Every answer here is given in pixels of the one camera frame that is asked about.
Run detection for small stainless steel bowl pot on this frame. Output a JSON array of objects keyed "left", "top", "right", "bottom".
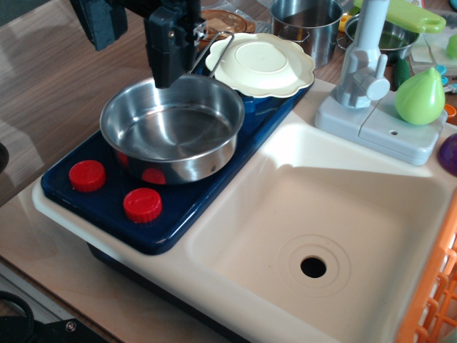
[{"left": 336, "top": 14, "right": 419, "bottom": 66}]

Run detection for red stove knob right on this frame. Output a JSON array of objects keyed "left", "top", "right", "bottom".
[{"left": 123, "top": 187, "right": 163, "bottom": 224}]

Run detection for purple plastic eggplant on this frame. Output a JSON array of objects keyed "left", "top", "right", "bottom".
[{"left": 438, "top": 134, "right": 457, "bottom": 176}]

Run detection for amber glass lid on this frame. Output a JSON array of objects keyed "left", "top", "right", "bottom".
[{"left": 200, "top": 9, "right": 256, "bottom": 48}]

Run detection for cream toy sink unit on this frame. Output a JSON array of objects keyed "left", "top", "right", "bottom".
[{"left": 31, "top": 77, "right": 457, "bottom": 343}]

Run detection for cream scalloped plastic plate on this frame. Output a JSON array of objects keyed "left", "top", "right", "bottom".
[{"left": 205, "top": 33, "right": 315, "bottom": 98}]

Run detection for lime green cutting board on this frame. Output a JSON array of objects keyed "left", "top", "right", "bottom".
[{"left": 353, "top": 1, "right": 446, "bottom": 34}]

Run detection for black strap bottom left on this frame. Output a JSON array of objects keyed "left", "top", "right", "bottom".
[{"left": 0, "top": 290, "right": 36, "bottom": 343}]

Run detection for red stove knob left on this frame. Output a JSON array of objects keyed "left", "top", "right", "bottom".
[{"left": 69, "top": 160, "right": 107, "bottom": 193}]

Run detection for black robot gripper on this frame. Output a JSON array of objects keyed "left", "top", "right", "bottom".
[{"left": 70, "top": 0, "right": 206, "bottom": 89}]

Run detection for orange plastic dish rack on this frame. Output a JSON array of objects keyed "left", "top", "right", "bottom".
[{"left": 395, "top": 195, "right": 456, "bottom": 342}]

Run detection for grey toy faucet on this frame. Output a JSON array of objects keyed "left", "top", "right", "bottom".
[{"left": 315, "top": 13, "right": 447, "bottom": 166}]

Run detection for dark green toy cucumber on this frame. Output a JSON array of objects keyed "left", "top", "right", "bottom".
[{"left": 393, "top": 59, "right": 411, "bottom": 90}]

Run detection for stainless steel frying pan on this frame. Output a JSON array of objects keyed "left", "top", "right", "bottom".
[{"left": 99, "top": 31, "right": 246, "bottom": 185}]

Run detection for dark blue toy stove top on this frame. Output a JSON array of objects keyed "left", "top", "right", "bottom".
[{"left": 32, "top": 89, "right": 307, "bottom": 255}]

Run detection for red stove knob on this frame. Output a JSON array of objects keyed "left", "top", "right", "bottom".
[
  {"left": 123, "top": 187, "right": 163, "bottom": 224},
  {"left": 69, "top": 160, "right": 107, "bottom": 193}
]

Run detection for green plastic pear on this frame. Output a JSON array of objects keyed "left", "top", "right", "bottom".
[{"left": 394, "top": 68, "right": 445, "bottom": 126}]

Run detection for tall stainless steel pot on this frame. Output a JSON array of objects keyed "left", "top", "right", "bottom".
[{"left": 270, "top": 0, "right": 343, "bottom": 69}]

